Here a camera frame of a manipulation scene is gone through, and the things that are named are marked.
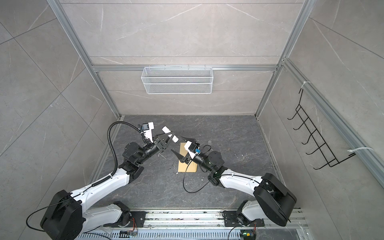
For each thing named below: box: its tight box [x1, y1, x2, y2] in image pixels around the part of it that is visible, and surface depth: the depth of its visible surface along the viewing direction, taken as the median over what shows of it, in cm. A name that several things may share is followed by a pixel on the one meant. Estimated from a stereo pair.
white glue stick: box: [161, 125, 179, 143], surface depth 69 cm
